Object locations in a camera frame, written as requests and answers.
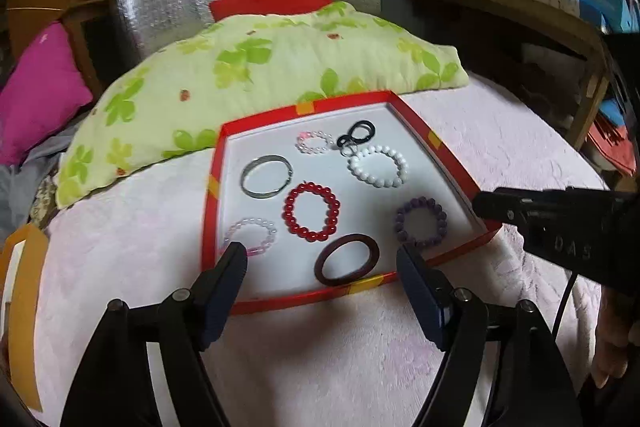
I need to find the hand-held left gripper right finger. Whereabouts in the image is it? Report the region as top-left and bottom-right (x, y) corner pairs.
(395, 244), (583, 427)

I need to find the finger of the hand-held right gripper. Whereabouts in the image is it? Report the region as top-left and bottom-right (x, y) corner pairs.
(472, 187), (568, 228)

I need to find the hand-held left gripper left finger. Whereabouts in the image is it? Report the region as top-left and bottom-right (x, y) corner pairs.
(60, 241), (249, 427)

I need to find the purple bead bracelet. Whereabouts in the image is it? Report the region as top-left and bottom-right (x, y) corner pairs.
(395, 199), (448, 248)

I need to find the red cardboard box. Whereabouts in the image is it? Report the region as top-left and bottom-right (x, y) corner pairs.
(200, 90), (503, 315)

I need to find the clear pink bead bracelet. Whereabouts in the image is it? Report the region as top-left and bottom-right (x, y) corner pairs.
(223, 218), (277, 258)

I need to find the dark brown bangle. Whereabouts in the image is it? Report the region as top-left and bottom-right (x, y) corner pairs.
(314, 233), (381, 286)

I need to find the red bead bracelet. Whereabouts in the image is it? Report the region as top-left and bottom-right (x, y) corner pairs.
(283, 181), (342, 240)

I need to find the small white pink bead bracelet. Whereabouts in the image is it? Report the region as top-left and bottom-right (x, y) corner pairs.
(295, 130), (335, 155)

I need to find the person's right hand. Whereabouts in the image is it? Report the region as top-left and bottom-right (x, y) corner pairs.
(592, 292), (638, 390)

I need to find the stack of red papers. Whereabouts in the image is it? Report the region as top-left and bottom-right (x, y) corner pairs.
(587, 117), (638, 175)

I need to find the silver bangle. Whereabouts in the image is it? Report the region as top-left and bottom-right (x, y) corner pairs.
(240, 154), (293, 199)

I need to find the wooden shelf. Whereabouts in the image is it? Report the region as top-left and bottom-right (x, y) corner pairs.
(385, 0), (611, 150)

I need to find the grey cloth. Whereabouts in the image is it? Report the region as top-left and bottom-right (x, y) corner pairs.
(0, 122), (76, 238)

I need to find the green floral pillow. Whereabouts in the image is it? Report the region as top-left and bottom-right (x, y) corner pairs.
(55, 1), (470, 210)

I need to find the magenta cushion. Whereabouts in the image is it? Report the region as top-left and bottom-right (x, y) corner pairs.
(0, 21), (94, 166)

